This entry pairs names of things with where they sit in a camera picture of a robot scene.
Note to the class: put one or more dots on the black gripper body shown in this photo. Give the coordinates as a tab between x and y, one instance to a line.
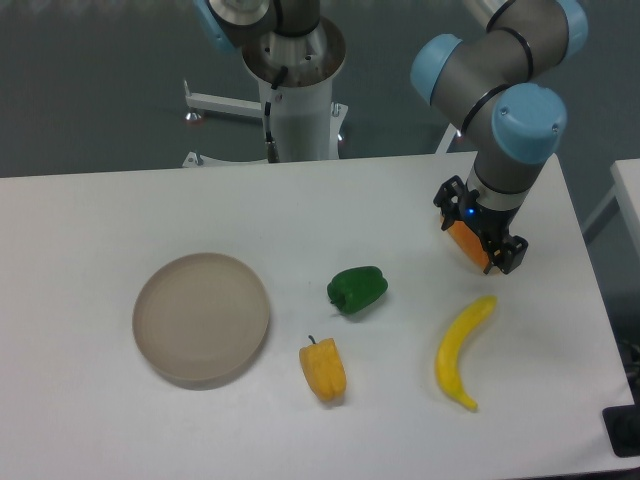
488	213

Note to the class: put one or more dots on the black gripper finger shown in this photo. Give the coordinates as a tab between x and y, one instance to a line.
450	200
505	254

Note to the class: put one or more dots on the green bell pepper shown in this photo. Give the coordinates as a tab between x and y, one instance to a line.
352	290

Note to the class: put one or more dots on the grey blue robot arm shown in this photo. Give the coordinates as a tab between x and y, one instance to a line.
485	89

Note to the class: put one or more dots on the orange pepper piece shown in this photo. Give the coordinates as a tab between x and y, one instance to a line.
470	245

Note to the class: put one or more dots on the yellow bell pepper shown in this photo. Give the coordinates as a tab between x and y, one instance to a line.
323	369

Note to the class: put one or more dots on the yellow banana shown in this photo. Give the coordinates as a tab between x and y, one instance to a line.
446	362

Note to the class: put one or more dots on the white side table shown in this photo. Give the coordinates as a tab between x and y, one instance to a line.
622	197

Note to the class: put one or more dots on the black clamp at table edge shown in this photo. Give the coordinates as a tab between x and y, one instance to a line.
622	425

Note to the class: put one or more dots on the beige round plate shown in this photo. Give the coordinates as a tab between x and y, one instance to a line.
201	319

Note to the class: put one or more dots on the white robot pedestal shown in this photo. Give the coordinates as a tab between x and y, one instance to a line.
300	119

